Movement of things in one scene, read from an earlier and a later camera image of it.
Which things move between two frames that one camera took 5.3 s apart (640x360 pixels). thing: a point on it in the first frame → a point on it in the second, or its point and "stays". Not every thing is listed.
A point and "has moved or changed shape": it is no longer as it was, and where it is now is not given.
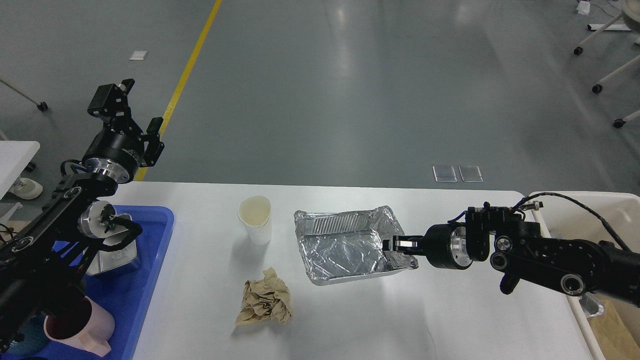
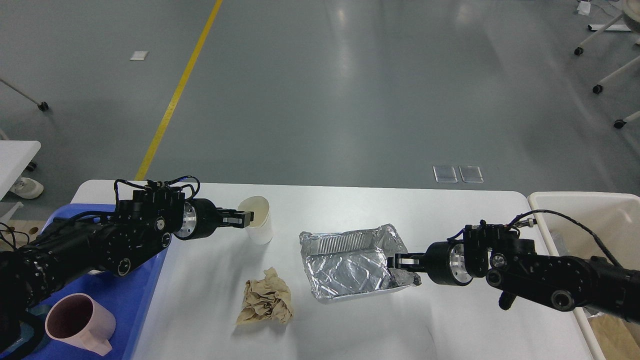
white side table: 14,156 stays
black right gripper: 445,245 → 444,262
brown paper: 268,298 stays
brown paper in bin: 617,329 stays
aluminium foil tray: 335,247 has moved or changed shape
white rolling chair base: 630,14 stays
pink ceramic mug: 82,324 stays
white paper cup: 255,211 stays
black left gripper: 113,153 → 201,217
